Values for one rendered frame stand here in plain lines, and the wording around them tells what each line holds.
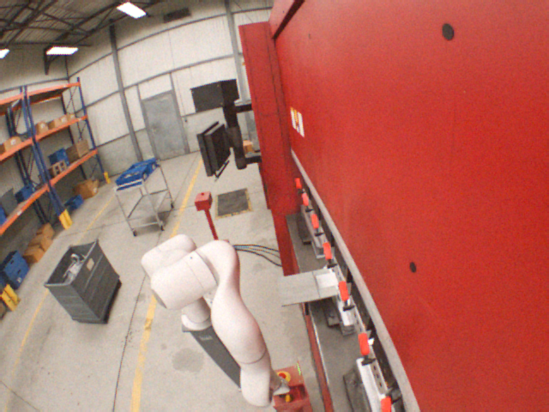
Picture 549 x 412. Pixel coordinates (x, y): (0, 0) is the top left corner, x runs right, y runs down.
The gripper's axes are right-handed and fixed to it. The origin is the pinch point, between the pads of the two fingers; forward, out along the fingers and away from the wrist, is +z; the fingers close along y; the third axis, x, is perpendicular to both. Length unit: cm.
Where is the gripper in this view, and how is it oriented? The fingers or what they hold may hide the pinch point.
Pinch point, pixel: (280, 393)
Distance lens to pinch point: 110.4
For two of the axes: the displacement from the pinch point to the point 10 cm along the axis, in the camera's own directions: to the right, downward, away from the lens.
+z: 2.4, 8.3, 5.0
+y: -9.5, 3.0, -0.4
